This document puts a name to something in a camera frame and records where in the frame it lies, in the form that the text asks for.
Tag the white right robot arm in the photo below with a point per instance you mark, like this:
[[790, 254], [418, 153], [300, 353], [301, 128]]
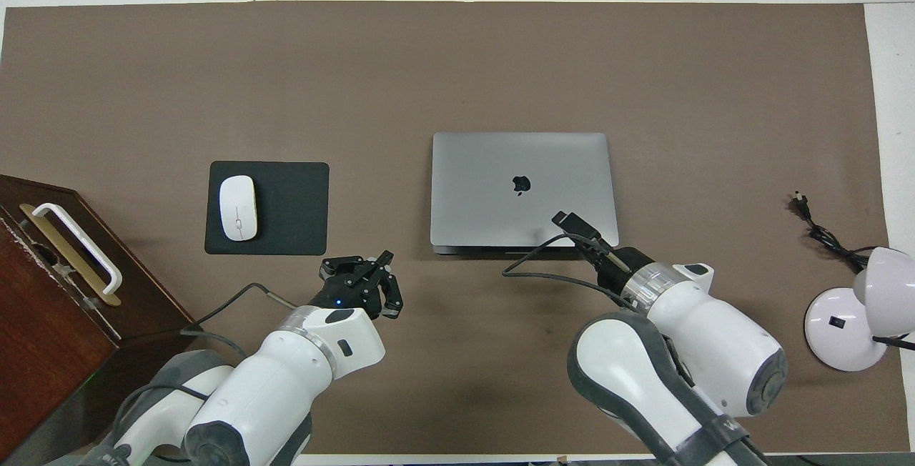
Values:
[[715, 337]]

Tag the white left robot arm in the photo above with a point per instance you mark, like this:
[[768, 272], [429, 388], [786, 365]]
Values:
[[286, 373]]

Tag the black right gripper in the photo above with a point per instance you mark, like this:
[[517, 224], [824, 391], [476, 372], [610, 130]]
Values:
[[611, 266]]

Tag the white computer mouse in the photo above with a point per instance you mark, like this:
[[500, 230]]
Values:
[[238, 209]]

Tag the black mouse pad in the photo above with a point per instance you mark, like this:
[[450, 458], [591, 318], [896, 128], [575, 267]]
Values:
[[293, 209]]

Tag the dark wooden box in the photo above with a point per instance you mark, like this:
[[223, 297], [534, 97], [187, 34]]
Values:
[[50, 337]]

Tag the grey Apple laptop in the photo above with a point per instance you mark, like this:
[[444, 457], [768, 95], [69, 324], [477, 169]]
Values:
[[486, 194]]

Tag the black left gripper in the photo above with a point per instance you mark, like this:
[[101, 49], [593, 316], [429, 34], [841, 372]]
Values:
[[350, 293]]

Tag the brown table mat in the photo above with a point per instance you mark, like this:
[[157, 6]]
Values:
[[429, 58]]

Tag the white desk lamp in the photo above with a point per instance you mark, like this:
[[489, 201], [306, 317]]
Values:
[[836, 341]]

